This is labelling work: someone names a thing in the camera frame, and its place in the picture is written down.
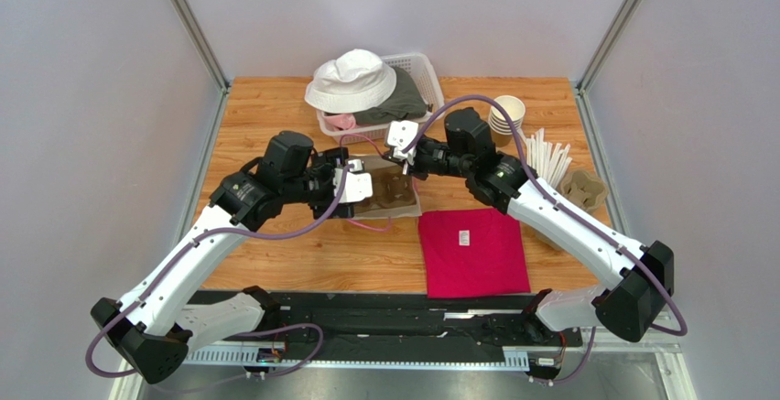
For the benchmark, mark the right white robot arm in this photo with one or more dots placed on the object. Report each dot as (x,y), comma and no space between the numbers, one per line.
(635,281)

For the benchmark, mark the stack of paper cups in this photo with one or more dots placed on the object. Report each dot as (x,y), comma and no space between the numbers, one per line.
(502,124)

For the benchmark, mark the white bucket hat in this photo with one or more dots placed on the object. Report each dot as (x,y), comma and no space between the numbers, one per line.
(356,81)

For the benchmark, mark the cardboard cup carrier tray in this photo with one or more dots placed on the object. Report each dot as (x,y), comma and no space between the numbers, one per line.
(584,189)

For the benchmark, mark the single cardboard cup carrier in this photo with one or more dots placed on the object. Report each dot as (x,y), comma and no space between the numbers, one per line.
(392,189)

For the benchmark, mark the olive green folded garment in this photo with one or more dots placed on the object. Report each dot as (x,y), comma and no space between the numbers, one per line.
(404,103)

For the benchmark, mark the folded red t-shirt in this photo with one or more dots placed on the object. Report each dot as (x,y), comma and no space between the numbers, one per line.
(472,253)

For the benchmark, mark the bundle of white straws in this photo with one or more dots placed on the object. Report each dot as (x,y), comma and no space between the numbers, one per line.
(550,160)

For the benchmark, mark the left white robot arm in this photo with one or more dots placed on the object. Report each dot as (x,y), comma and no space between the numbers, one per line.
(153,327)

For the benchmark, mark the white plastic basket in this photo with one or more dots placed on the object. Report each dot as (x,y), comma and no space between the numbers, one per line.
(421,71)

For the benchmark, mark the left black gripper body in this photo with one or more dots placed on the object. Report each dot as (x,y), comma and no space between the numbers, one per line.
(319,179)

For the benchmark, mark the pink cloth in basket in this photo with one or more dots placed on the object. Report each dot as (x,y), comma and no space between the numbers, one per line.
(340,122)

